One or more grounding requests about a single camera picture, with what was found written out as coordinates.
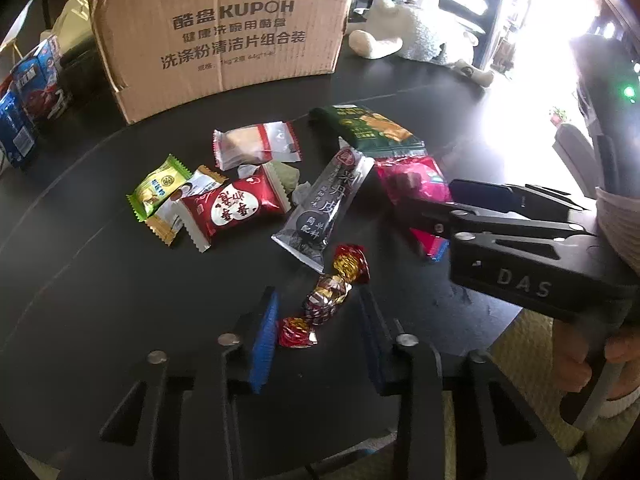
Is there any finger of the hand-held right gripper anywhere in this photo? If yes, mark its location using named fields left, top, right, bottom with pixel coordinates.
left=393, top=196, right=602, bottom=252
left=448, top=178, right=599, bottom=226

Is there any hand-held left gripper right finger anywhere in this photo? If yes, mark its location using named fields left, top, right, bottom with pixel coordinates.
left=357, top=287, right=551, bottom=480

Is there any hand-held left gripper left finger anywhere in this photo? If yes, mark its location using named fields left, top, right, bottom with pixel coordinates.
left=100, top=287, right=281, bottom=480

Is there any pink snack packet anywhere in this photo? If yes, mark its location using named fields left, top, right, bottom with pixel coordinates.
left=375, top=155, right=453, bottom=261

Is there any dark green snack packet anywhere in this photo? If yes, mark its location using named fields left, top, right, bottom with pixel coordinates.
left=308, top=104, right=427, bottom=157

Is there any silver gold-edged snack packet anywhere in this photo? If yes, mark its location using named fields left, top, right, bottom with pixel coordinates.
left=145, top=165, right=228, bottom=247

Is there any brown cardboard box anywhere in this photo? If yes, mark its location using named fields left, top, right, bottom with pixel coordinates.
left=87, top=0, right=364, bottom=126

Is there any person's right forearm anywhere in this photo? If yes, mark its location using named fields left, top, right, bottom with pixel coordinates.
left=595, top=187, right=640, bottom=263

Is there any person's right hand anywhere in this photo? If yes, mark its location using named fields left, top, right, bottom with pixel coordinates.
left=551, top=321, right=640, bottom=402

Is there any red gold wrapped candy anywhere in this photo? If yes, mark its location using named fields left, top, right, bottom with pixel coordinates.
left=302, top=275, right=348, bottom=326

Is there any red gold foil candy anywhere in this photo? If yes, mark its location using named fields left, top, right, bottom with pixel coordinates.
left=332, top=244, right=371, bottom=286

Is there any long black silver snack packet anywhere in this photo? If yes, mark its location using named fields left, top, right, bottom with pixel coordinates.
left=271, top=146, right=376, bottom=273

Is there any grey chair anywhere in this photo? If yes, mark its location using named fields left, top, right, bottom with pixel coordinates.
left=552, top=122, right=601, bottom=201

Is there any red heart-print snack packet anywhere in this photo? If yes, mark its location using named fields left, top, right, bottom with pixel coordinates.
left=177, top=164, right=293, bottom=253

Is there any pale green wrapped snack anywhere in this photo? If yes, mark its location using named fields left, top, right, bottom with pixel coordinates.
left=237, top=160, right=313, bottom=206

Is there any white plush toy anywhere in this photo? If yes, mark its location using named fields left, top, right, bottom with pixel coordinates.
left=348, top=0, right=496, bottom=86

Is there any clear red-edged snack packet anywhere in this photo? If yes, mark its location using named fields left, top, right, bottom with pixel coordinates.
left=212, top=121, right=303, bottom=171

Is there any black box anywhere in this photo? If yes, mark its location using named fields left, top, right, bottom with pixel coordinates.
left=60, top=42, right=109, bottom=106

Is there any blue soda can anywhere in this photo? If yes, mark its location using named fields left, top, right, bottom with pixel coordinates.
left=0, top=87, right=39, bottom=168

